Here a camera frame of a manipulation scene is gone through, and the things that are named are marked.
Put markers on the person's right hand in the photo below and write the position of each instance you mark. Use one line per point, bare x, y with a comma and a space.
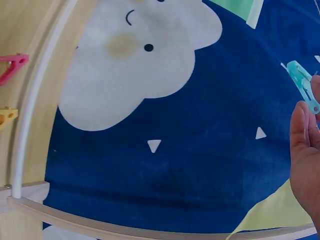
306, 155

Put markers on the person's right fingers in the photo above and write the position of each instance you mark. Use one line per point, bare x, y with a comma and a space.
303, 125

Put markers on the teal plastic clothespin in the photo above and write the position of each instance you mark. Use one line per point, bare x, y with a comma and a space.
298, 76

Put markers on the pink plastic clothespin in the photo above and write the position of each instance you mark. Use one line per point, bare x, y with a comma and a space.
17, 63

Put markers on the yellow plastic clothespin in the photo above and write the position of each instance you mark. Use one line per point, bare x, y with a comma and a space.
10, 116

